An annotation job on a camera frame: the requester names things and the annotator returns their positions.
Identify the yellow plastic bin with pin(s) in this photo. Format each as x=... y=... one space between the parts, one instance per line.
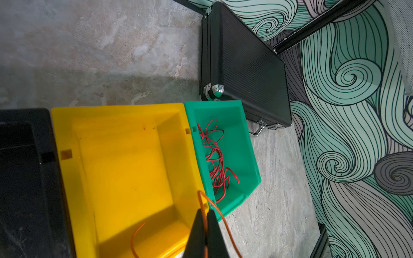
x=131 y=178

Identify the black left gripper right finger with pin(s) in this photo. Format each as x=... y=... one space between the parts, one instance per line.
x=215 y=245

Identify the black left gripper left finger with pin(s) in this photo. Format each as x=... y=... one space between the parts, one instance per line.
x=195 y=247

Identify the black ribbed carrying case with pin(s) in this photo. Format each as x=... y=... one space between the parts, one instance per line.
x=237 y=65

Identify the black plastic bin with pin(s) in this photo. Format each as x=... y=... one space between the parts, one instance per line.
x=34 y=215

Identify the black corner frame post right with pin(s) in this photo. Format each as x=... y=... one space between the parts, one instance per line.
x=339 y=9

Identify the green plastic bin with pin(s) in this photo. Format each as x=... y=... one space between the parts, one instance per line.
x=224 y=152

